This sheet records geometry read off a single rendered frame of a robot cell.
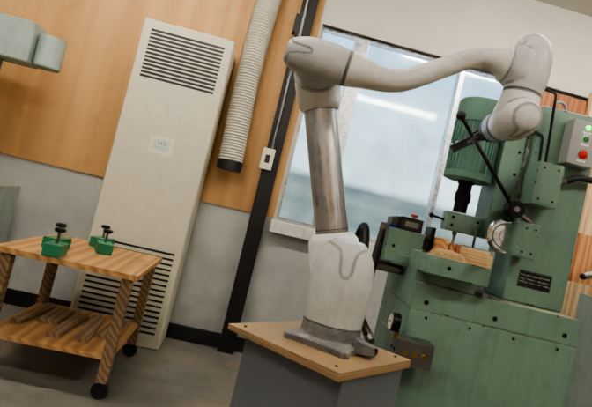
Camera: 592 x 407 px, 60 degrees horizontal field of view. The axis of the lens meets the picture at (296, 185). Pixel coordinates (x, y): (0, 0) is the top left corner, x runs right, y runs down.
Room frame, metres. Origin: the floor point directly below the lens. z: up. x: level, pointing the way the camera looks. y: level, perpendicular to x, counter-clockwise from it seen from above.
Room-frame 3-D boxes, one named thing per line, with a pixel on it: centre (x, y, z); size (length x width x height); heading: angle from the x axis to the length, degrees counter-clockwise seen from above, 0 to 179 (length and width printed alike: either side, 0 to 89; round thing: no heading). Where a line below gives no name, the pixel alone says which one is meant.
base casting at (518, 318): (1.93, -0.75, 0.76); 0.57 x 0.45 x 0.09; 90
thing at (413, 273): (1.93, -0.57, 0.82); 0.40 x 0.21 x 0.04; 0
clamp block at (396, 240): (1.93, -0.43, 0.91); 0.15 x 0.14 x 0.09; 0
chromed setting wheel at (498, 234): (1.81, -0.76, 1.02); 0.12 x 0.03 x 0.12; 90
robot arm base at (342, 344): (1.33, -0.19, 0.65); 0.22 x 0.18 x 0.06; 60
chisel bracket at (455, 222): (1.93, -0.65, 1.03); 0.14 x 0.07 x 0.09; 90
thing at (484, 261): (1.89, -0.63, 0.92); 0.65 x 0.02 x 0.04; 0
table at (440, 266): (1.93, -0.52, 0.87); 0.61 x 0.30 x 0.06; 0
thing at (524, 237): (1.77, -0.81, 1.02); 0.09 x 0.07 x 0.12; 0
